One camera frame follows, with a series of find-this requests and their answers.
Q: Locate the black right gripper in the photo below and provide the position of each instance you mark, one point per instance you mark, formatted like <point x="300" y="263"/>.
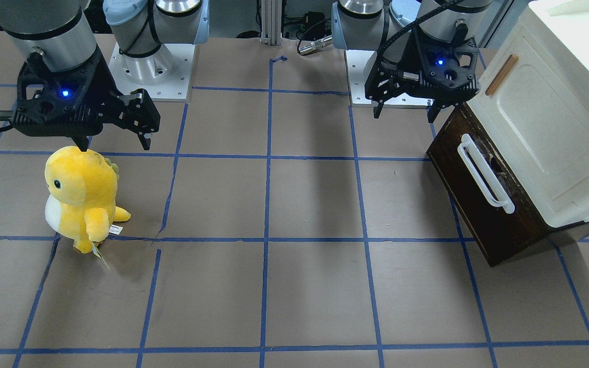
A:
<point x="104" y="76"/>

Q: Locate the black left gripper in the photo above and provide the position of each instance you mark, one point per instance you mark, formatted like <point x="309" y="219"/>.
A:
<point x="390" y="65"/>

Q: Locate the white drawer handle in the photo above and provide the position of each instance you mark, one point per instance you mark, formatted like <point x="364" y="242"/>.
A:
<point x="483" y="175"/>

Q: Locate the dark wooden drawer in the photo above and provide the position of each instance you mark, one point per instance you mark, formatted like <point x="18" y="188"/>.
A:
<point x="502" y="237"/>

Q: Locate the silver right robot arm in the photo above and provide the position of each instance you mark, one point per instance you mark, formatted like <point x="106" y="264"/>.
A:
<point x="62" y="30"/>

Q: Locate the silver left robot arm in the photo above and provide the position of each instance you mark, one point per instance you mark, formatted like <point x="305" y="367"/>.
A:
<point x="385" y="26"/>

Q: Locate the yellow plush dinosaur toy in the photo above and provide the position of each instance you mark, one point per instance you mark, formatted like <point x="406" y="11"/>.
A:
<point x="82" y="201"/>

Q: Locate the black electronics box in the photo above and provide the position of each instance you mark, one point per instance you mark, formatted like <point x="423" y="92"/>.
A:
<point x="311" y="26"/>

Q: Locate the white plastic cabinet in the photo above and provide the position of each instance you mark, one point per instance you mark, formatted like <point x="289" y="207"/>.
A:
<point x="539" y="117"/>

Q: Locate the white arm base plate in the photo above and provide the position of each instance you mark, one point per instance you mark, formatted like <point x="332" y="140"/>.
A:
<point x="359" y="64"/>
<point x="166" y="75"/>

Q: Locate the silver cable connector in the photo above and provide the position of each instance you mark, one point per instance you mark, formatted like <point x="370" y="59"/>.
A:
<point x="315" y="46"/>

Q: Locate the brown wooden cabinet handle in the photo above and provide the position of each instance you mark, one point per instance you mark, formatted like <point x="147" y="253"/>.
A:
<point x="506" y="68"/>

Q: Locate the aluminium frame post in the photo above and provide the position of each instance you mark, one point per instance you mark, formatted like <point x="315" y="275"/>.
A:
<point x="271" y="22"/>

